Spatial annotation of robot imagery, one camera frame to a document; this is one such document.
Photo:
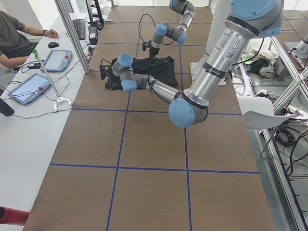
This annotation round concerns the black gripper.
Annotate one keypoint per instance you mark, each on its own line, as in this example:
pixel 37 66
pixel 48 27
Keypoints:
pixel 153 51

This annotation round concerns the black printed t-shirt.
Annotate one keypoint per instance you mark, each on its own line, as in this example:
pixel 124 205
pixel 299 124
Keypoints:
pixel 161 69

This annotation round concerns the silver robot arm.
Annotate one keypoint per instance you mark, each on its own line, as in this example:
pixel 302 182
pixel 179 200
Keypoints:
pixel 245 20
pixel 164 29

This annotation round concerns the black keyboard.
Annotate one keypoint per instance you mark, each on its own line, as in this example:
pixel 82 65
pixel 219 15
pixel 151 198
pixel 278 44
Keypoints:
pixel 79 25

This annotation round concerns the far blue teach pendant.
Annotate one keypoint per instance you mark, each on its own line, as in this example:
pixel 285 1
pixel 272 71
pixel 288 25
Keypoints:
pixel 57 60

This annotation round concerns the blue teach pendant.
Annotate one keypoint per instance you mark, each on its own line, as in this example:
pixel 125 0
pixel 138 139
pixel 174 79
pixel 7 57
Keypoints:
pixel 57 60
pixel 30 89

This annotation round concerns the black computer mouse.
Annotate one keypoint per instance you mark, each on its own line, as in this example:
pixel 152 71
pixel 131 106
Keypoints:
pixel 53 45

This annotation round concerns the metal reacher grabber tool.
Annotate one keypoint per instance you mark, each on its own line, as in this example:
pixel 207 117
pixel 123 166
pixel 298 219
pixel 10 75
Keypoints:
pixel 59 98

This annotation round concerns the white chair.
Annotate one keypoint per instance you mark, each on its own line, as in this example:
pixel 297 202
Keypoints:
pixel 258 113

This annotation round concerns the near blue teach pendant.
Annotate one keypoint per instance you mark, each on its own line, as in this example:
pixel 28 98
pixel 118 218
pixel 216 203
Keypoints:
pixel 30 89

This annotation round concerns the seated person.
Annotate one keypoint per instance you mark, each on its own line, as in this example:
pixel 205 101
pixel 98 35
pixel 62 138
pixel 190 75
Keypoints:
pixel 15 48

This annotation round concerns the red cylinder object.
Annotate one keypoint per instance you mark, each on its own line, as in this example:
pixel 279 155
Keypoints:
pixel 13 216

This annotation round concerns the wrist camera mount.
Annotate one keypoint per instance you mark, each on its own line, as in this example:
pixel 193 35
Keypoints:
pixel 146 45
pixel 103 71

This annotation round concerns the aluminium frame post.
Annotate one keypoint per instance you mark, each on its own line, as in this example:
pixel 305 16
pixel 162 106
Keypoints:
pixel 65 16

